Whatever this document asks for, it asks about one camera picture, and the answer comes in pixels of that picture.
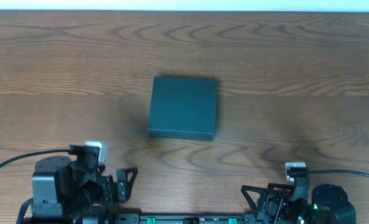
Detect left black cable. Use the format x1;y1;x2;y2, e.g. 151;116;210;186
0;148;73;184

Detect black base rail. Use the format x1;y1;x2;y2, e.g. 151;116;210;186
111;213;258;224

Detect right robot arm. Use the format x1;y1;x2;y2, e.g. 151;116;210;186
241;164;356;224

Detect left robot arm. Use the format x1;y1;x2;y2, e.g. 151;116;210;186
16;142;138;223

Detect black gift box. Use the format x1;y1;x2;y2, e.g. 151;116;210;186
147;77;218;141

